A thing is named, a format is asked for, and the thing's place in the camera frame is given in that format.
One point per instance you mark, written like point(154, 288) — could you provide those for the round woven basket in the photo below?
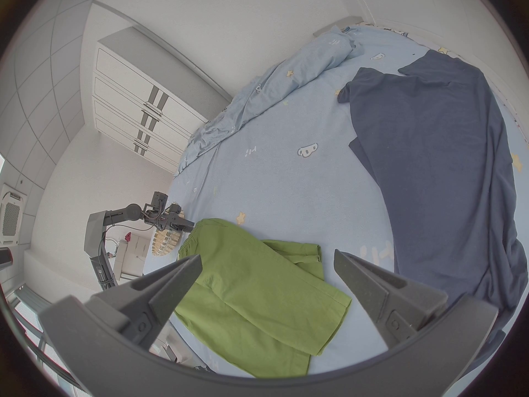
point(165, 245)

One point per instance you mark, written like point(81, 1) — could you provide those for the dark blue garment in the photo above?
point(434, 159)

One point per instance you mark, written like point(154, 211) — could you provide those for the white wardrobe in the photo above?
point(124, 97)

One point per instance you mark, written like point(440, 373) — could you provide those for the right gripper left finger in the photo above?
point(165, 292)

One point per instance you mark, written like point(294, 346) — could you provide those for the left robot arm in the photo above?
point(94, 242)

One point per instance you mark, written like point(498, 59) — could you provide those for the green shorts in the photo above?
point(248, 296)

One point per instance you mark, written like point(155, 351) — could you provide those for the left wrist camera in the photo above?
point(160, 200)

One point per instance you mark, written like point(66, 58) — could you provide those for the white ceiling air conditioner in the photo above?
point(12, 213)

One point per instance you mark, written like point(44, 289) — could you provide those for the pale blue quilt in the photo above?
point(256, 97)

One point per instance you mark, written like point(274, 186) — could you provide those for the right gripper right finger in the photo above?
point(372, 292)

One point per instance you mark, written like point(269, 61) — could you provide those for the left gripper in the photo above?
point(169, 221)

